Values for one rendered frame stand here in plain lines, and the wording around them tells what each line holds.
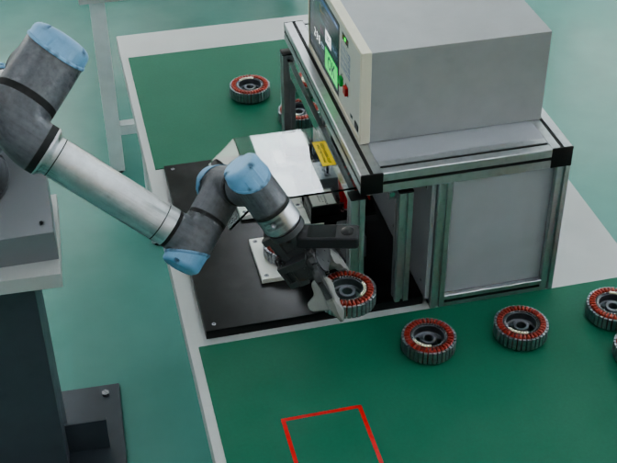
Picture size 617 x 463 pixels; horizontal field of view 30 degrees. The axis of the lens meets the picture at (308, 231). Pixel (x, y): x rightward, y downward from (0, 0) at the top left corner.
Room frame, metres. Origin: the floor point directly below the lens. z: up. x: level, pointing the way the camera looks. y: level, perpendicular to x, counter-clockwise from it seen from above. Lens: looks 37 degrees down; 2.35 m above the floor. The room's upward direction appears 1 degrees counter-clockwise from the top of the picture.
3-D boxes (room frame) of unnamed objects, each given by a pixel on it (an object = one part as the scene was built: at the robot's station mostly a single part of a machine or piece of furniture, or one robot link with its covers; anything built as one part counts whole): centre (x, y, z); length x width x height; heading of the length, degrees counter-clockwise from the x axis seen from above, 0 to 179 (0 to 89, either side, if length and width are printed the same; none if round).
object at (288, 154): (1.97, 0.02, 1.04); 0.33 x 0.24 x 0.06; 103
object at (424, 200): (2.20, -0.17, 0.92); 0.66 x 0.01 x 0.30; 13
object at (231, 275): (2.15, 0.06, 0.76); 0.64 x 0.47 x 0.02; 13
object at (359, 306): (1.71, -0.07, 0.93); 0.11 x 0.11 x 0.04
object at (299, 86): (2.17, -0.02, 1.03); 0.62 x 0.01 x 0.03; 13
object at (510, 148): (2.22, -0.24, 1.09); 0.68 x 0.44 x 0.05; 13
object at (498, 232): (1.92, -0.39, 0.91); 0.28 x 0.03 x 0.32; 103
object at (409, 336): (1.75, -0.24, 0.77); 0.11 x 0.11 x 0.04
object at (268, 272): (2.03, 0.05, 0.78); 0.15 x 0.15 x 0.01; 13
